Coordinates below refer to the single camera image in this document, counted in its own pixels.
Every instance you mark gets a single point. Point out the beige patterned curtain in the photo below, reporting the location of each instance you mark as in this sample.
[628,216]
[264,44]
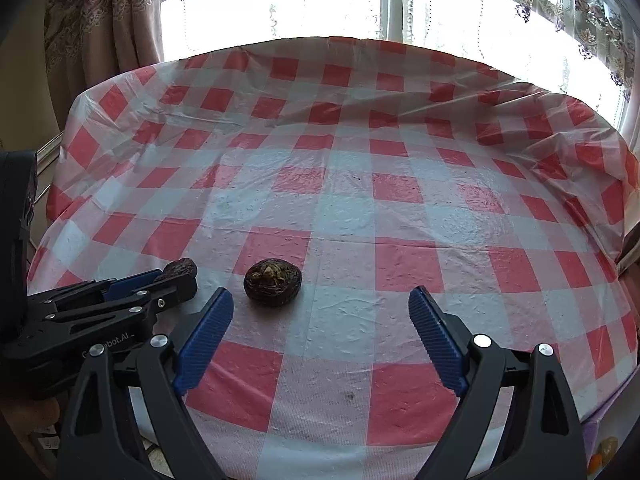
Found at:
[100,35]

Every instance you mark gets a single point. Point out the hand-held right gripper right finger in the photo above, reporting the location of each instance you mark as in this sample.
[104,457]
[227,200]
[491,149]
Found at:
[440,345]

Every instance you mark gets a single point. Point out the metal rail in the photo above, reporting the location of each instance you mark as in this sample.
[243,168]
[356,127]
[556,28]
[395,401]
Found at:
[48,152]

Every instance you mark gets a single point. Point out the white cardboard box purple rim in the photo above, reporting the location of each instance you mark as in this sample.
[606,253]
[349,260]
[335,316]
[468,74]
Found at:
[600,425]

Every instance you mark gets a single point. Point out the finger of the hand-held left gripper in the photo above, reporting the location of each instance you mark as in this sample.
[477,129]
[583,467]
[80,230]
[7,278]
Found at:
[132,284]
[165,297]

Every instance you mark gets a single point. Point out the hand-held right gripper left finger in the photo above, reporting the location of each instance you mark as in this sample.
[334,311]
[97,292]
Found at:
[202,342]

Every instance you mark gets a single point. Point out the red checked tablecloth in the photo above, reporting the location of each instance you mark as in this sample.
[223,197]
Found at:
[350,160]

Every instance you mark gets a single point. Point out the dark water chestnut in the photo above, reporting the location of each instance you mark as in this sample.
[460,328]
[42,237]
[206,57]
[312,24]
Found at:
[182,266]
[272,285]

